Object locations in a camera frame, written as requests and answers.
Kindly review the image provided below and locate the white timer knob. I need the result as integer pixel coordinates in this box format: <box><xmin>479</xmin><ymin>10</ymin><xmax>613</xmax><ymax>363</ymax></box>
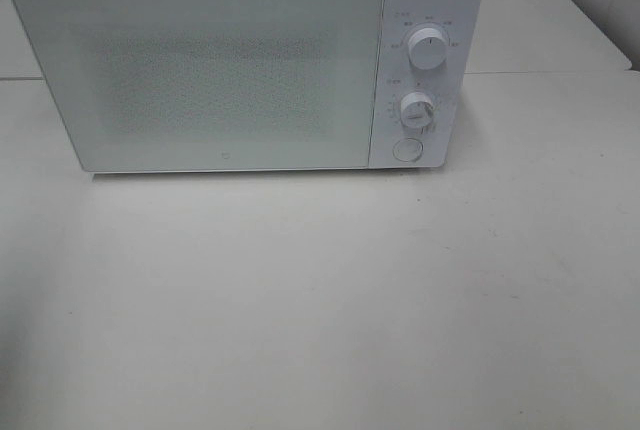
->
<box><xmin>400</xmin><ymin>92</ymin><xmax>434</xmax><ymax>129</ymax></box>

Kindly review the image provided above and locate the white microwave oven body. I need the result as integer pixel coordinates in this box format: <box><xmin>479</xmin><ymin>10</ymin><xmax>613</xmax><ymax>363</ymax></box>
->
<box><xmin>5</xmin><ymin>0</ymin><xmax>486</xmax><ymax>182</ymax></box>

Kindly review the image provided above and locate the upper white power knob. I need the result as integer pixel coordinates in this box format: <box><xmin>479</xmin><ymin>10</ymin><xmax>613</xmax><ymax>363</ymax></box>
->
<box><xmin>406</xmin><ymin>25</ymin><xmax>449</xmax><ymax>71</ymax></box>

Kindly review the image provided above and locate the white microwave door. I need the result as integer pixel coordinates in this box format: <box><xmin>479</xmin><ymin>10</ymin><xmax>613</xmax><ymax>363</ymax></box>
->
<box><xmin>13</xmin><ymin>0</ymin><xmax>382</xmax><ymax>173</ymax></box>

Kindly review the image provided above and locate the round white door button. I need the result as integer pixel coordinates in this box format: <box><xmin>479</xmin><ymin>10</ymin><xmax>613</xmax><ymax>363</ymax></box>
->
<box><xmin>393</xmin><ymin>138</ymin><xmax>423</xmax><ymax>163</ymax></box>

